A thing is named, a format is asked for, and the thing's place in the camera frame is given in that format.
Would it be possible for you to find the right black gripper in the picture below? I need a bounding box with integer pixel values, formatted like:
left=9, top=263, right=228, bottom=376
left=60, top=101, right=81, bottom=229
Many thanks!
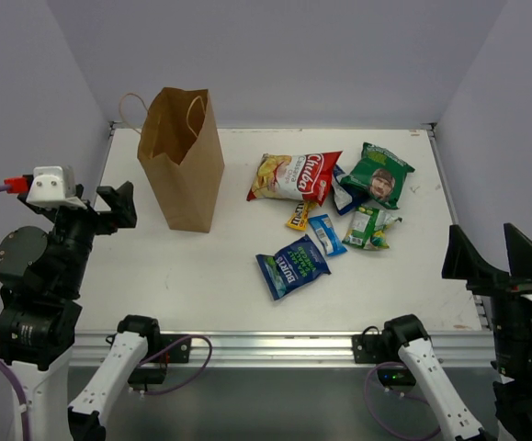
left=446, top=220, right=532, bottom=380

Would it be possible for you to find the brown paper bag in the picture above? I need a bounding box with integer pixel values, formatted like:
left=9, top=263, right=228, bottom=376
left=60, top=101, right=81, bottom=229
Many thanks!
left=119, top=87, right=225, bottom=233

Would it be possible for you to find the green white snack packet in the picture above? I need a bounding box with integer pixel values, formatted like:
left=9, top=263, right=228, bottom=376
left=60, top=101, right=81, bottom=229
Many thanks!
left=342, top=205, right=402, bottom=251

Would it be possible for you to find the dark green snack bag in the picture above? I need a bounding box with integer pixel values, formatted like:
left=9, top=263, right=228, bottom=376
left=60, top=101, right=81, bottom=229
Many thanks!
left=340, top=142, right=415, bottom=209

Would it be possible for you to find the blue white crisps bag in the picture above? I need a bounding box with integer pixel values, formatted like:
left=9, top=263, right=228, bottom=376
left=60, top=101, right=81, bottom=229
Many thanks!
left=332, top=164, right=370, bottom=216

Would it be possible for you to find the light blue snack bar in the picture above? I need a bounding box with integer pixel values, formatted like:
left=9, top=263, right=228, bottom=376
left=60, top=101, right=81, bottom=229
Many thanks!
left=308, top=214, right=347, bottom=256

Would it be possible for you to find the yellow M&M's packet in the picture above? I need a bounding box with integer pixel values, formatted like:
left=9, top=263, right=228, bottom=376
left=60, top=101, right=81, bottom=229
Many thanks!
left=286, top=200, right=318, bottom=232

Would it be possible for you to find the blue Burts crisps bag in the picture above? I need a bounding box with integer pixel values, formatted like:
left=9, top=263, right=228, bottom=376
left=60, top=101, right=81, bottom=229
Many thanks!
left=255, top=234, right=331, bottom=301

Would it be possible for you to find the red Chuba chips bag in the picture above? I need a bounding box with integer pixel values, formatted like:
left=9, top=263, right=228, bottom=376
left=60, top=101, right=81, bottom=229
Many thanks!
left=246, top=151, right=342, bottom=206

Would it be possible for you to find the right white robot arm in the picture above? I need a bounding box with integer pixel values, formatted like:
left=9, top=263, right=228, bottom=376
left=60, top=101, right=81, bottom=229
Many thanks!
left=380, top=223, right=532, bottom=440

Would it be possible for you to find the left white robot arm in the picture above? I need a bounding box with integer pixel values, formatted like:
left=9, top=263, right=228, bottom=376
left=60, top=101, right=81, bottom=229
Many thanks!
left=0, top=175, right=163, bottom=440

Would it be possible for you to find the right base controller box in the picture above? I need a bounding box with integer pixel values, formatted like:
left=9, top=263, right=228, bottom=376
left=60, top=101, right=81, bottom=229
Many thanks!
left=377, top=365, right=416, bottom=394

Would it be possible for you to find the base controller box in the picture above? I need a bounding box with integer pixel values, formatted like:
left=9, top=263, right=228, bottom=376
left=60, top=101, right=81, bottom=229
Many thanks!
left=377, top=365, right=416, bottom=394
left=128, top=363, right=167, bottom=392

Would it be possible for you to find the left base controller box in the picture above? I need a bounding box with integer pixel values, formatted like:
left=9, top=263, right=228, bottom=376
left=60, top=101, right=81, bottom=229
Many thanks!
left=128, top=363, right=167, bottom=392

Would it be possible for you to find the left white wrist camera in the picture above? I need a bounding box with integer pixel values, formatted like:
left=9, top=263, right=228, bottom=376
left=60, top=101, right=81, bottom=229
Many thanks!
left=26, top=165, right=86, bottom=209

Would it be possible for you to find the right black base bracket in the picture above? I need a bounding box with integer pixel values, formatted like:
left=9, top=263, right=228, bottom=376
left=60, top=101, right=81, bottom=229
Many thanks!
left=351, top=325, right=390, bottom=365

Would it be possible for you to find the black base bracket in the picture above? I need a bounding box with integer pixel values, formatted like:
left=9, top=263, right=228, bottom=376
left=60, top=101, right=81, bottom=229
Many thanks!
left=351, top=325, right=390, bottom=365
left=158, top=334, right=192, bottom=365

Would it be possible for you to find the aluminium mounting rail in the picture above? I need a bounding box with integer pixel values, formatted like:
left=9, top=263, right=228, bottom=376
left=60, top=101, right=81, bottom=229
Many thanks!
left=70, top=328, right=496, bottom=368

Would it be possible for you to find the left black base bracket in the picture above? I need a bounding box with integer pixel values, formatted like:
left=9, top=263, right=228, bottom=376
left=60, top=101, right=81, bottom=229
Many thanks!
left=158, top=334, right=192, bottom=365

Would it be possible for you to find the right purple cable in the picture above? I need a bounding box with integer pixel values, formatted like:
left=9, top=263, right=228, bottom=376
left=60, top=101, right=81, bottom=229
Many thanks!
left=364, top=361, right=441, bottom=441

